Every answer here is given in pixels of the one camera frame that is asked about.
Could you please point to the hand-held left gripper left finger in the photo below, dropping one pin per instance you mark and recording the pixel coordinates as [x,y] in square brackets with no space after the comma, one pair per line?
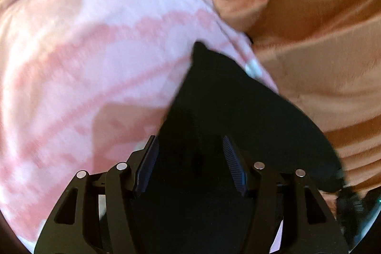
[148,162]

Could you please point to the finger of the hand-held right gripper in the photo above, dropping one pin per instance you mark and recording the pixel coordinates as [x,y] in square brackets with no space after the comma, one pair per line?
[348,200]

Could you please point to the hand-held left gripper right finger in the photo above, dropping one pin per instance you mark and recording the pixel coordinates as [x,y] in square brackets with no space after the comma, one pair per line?
[234,163]

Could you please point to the pink tie-dye garment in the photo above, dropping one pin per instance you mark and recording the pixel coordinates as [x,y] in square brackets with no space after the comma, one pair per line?
[89,57]

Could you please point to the orange plush blanket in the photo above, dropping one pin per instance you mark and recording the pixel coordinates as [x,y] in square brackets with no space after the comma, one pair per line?
[315,33]

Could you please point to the black cloth garment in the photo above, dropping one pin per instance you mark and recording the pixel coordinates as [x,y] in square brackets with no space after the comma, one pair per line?
[226,105]

